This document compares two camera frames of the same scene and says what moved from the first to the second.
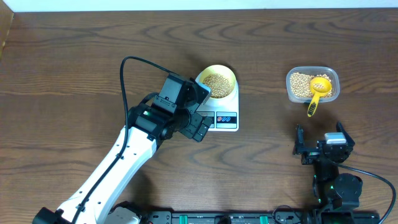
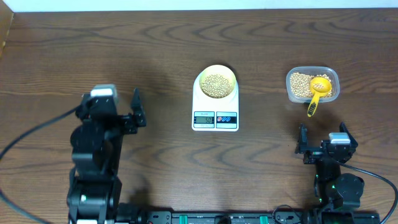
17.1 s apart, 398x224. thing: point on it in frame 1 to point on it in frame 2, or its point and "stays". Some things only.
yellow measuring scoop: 317,93 stays
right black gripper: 299,144 stays
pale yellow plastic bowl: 219,79 stays
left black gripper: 195,119 to 128,124
